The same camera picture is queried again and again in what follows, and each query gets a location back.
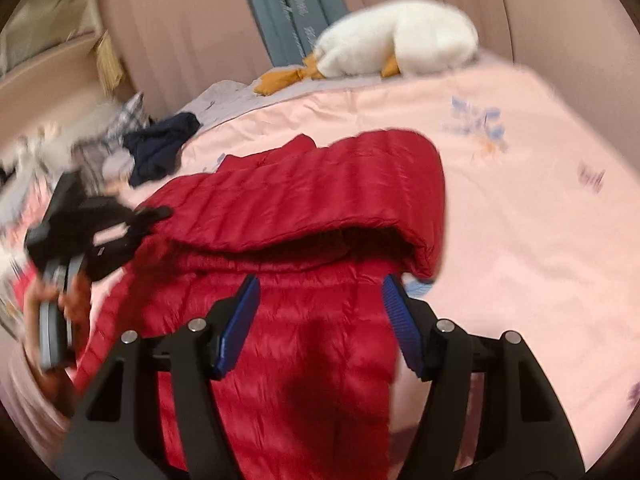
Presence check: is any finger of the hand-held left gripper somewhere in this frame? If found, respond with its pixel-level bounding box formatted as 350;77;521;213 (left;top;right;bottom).
127;205;174;239

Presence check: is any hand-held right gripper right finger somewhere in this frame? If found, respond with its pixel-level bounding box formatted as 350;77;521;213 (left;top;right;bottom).
382;274;586;480

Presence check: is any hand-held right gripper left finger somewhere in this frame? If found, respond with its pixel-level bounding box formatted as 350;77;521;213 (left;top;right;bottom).
55;274;262;480

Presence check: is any dark red down jacket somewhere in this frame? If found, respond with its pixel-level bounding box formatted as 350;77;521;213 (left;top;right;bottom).
75;129;447;480

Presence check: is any person's left hand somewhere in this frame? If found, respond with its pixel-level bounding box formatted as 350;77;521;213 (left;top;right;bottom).
57;276;92;342

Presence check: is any navy blue garment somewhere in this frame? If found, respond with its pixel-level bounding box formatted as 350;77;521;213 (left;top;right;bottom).
122;112;201;188

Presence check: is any large plaid pillow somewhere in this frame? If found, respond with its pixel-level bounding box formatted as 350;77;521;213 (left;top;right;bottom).
102;92;151;153

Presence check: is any pink printed blanket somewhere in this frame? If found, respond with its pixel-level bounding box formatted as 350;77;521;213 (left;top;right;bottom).
0;60;640;471

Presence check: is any grey bedsheet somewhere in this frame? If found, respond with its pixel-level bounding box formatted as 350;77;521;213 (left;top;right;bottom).
177;50;506;133

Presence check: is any yellow hanging tassel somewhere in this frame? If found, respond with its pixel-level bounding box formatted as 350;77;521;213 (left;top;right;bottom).
95;32;126;88

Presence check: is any grey printed curtain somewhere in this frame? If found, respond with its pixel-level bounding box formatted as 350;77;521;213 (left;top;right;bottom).
234;0;348;67

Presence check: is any white goose plush toy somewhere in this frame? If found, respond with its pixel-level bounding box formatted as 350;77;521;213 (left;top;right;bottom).
252;0;481;96

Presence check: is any beige wall shelf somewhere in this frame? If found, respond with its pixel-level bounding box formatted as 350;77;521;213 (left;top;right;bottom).
0;0;126;111

